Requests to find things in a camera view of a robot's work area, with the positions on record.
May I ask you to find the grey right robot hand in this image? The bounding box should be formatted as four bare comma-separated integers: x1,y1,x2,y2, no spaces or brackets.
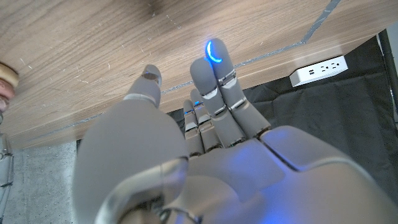
0,111,15,218

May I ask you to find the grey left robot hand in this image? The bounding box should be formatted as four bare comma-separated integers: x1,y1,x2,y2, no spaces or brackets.
72,37,398,224

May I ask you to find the coral red toy ring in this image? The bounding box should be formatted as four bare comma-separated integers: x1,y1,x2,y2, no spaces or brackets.
0,79,16,100

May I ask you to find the black curtain backdrop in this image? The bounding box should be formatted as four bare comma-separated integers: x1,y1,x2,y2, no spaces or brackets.
76,35,398,200

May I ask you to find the white power strip box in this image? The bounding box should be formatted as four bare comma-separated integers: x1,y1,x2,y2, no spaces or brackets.
289,55,348,87

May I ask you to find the black backdrop stand pole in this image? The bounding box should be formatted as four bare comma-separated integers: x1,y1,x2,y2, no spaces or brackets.
377,29,398,113

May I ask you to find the large orange toy ring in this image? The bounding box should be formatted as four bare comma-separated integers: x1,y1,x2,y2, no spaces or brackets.
0,62,19,88

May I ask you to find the white wall panel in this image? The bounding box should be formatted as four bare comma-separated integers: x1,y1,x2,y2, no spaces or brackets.
385,28,398,103

